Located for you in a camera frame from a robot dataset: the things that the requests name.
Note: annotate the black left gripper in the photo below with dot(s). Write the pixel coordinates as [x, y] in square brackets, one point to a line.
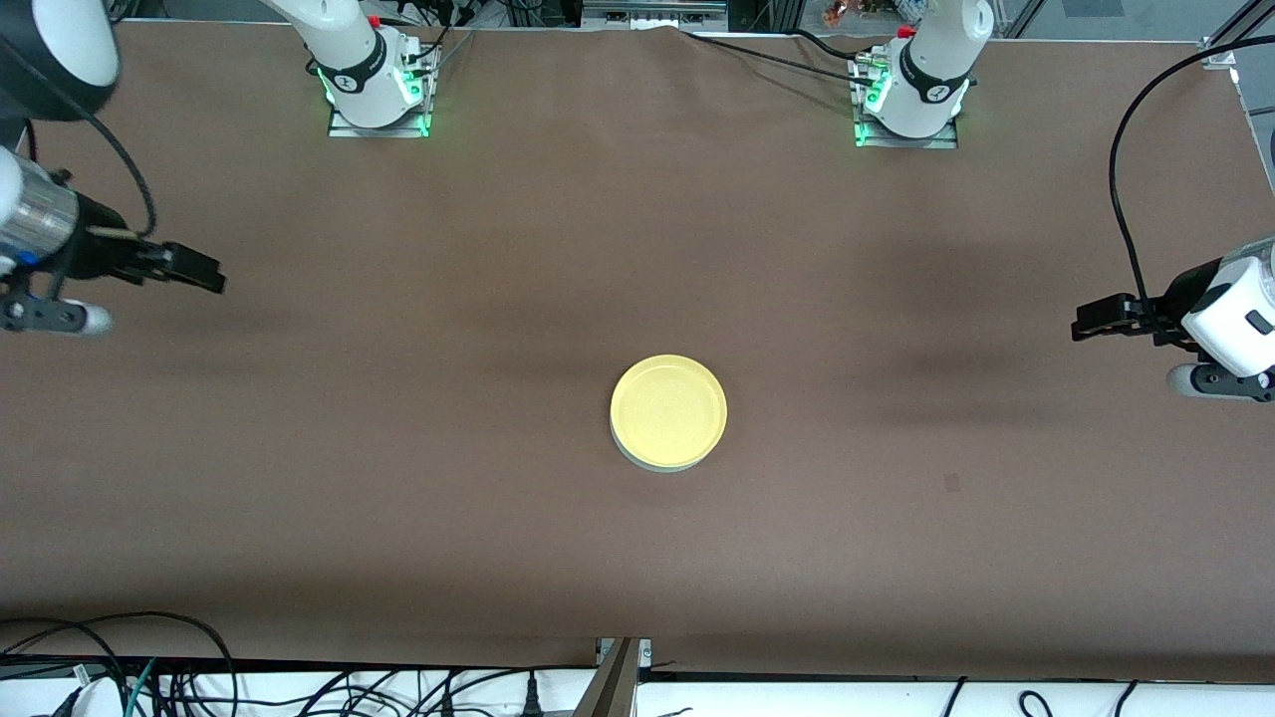
[1172, 298]

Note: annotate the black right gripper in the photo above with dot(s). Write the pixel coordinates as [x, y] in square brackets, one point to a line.
[100, 249]

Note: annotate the yellow round plate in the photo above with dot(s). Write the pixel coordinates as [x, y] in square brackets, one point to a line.
[667, 408]

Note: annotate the pale green round plate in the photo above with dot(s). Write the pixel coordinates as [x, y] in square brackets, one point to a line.
[665, 468]

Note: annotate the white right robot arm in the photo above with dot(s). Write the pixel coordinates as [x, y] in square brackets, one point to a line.
[344, 40]

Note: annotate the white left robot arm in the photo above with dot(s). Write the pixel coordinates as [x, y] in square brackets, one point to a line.
[936, 60]

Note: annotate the white plug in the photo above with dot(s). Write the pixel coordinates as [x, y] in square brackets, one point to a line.
[95, 692]

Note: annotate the brown table cover sheet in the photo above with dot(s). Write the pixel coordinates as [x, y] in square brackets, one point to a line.
[637, 249]

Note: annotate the grey metal fixture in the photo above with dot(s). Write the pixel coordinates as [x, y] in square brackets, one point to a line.
[652, 12]

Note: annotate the black plug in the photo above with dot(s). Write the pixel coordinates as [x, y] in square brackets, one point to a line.
[531, 697]

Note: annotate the aluminium table profile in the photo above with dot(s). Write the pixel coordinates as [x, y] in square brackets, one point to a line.
[608, 692]

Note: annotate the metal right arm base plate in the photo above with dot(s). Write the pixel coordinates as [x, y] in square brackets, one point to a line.
[344, 131]

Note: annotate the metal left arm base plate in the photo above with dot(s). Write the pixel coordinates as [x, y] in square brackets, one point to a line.
[901, 142]

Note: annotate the aluminium frame profile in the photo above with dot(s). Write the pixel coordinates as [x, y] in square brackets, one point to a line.
[1220, 45]

